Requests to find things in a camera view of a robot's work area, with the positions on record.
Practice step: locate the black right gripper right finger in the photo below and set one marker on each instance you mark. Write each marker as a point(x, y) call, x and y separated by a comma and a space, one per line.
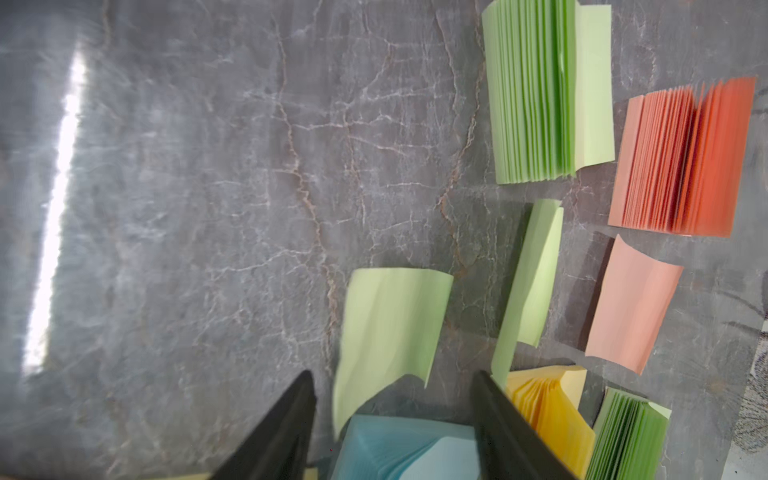
point(508, 447)

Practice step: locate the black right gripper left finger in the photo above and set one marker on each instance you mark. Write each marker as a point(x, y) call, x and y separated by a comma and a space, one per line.
point(277, 448)

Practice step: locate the large yellow memo pad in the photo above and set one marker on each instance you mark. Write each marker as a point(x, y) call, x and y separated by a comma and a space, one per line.
point(548, 399)

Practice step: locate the blue memo pad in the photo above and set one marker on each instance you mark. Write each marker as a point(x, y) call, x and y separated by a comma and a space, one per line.
point(380, 447)

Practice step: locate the green memo pad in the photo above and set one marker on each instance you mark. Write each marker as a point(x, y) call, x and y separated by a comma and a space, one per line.
point(630, 434)
point(550, 87)

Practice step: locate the torn green page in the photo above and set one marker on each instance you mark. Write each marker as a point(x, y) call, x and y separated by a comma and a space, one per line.
point(532, 287)
point(391, 328)

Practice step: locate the torn red memo page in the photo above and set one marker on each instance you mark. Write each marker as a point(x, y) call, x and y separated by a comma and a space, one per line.
point(634, 297)

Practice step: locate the red memo pad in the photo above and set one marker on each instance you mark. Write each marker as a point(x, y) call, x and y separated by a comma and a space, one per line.
point(681, 158)

